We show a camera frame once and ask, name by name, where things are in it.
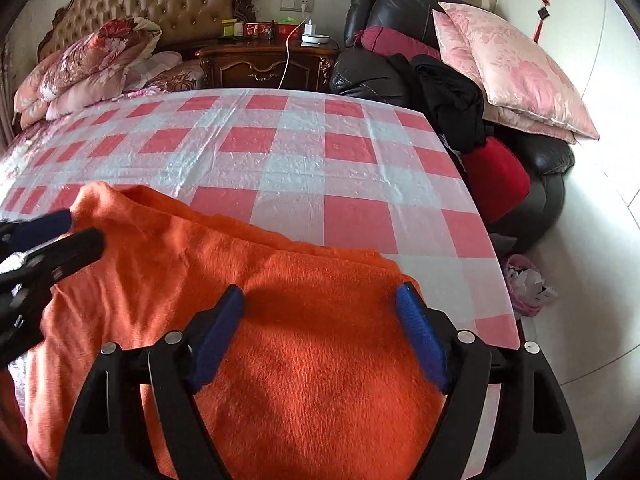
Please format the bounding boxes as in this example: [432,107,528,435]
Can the orange pants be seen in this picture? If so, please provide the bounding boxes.
[1,182,442,479]

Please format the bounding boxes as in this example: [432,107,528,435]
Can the pink lined waste bin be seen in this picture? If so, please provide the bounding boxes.
[503,255,558,318]

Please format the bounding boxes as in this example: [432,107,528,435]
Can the folded floral quilt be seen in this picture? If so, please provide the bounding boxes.
[14,18,162,130]

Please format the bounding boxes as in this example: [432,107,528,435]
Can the small pink bed pillow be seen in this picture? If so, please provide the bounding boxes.
[122,51,205,93]

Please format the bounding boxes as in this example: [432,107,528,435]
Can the red folded cloth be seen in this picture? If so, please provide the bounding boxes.
[461,136,532,224]

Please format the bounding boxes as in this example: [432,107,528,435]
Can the dark wooden nightstand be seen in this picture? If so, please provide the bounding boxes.
[195,40,340,92]

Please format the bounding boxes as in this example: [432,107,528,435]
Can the yellow jar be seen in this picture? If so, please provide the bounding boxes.
[221,18,244,39]

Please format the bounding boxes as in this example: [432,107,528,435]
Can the red white checkered tablecloth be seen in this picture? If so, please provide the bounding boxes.
[1,90,518,347]

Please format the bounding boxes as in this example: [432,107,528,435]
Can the red tin box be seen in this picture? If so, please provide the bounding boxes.
[244,21,272,40]

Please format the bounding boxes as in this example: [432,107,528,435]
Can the red cup green lid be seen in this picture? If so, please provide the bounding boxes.
[274,18,304,42]

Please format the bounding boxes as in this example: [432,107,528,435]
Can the white round device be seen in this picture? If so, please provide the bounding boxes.
[300,34,330,47]

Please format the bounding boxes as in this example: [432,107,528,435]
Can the black garment on armchair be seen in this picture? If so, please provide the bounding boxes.
[388,54,487,154]

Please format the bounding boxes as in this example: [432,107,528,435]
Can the pink floral pillow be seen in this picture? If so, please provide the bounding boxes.
[432,2,600,144]

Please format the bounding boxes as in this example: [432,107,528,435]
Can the maroon cushion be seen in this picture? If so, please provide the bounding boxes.
[355,26,440,61]

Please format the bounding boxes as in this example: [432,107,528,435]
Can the red chinese knot ornament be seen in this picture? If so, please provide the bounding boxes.
[533,0,550,44]

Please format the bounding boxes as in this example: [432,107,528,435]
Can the black leather armchair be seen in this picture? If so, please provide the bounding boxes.
[330,0,575,257]

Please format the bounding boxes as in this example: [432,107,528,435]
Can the white charging cable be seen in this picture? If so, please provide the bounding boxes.
[276,6,312,90]

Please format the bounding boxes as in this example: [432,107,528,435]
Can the wall power socket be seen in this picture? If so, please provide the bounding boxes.
[280,0,316,13]

